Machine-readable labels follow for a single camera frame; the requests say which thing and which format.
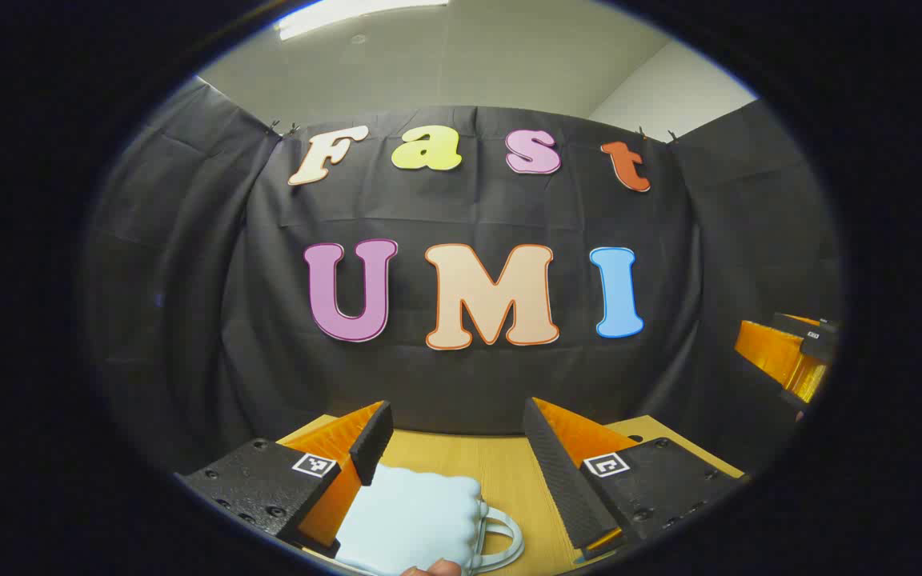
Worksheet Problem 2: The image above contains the ceiling light panel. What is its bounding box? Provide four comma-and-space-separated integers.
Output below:
273, 0, 450, 42

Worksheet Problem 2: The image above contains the light blue suitcase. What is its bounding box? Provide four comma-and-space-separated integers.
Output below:
333, 462, 524, 576

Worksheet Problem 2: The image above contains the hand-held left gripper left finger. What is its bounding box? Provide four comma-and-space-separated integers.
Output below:
175, 400, 395, 559

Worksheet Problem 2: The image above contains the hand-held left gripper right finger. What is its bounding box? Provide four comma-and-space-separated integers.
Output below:
522, 397, 750, 562

